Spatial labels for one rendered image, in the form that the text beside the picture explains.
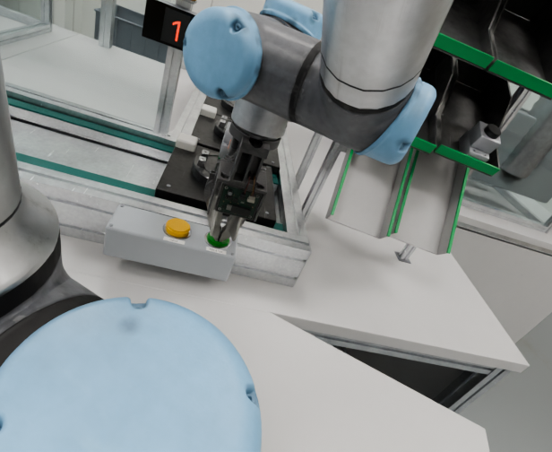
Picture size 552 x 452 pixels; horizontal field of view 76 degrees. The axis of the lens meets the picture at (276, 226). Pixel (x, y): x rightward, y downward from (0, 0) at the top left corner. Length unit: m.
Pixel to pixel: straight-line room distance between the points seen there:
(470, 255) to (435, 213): 0.95
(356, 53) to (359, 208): 0.58
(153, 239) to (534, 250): 1.73
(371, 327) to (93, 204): 0.58
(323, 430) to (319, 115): 0.45
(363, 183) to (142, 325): 0.68
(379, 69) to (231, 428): 0.21
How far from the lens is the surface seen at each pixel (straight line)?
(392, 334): 0.80
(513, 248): 1.91
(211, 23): 0.34
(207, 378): 0.18
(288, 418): 0.58
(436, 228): 0.89
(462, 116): 0.92
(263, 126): 0.46
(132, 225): 0.61
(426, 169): 0.92
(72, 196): 0.68
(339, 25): 0.24
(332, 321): 0.73
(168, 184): 0.72
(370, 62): 0.24
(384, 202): 0.82
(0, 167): 0.19
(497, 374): 1.07
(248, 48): 0.32
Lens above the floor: 1.34
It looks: 32 degrees down
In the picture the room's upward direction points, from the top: 24 degrees clockwise
